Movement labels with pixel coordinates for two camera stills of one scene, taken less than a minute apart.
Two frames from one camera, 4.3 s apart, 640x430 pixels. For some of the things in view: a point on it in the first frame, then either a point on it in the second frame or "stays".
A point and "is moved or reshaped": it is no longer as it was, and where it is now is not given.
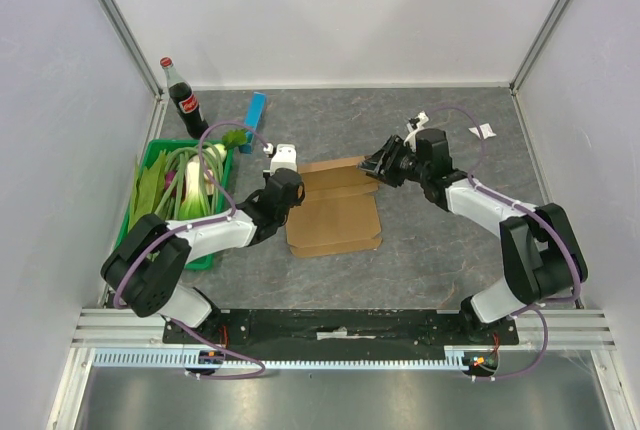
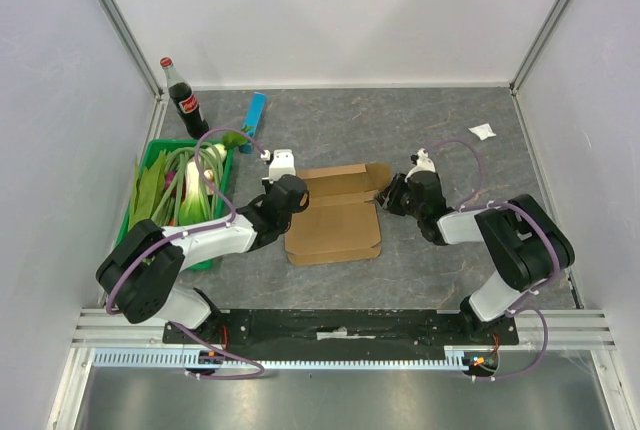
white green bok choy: [198, 200] stays
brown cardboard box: [339, 212] is moved or reshaped
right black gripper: [392, 162] to [395, 194]
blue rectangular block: [252, 119] stays
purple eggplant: [169, 177] stays
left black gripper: [296, 201] stays
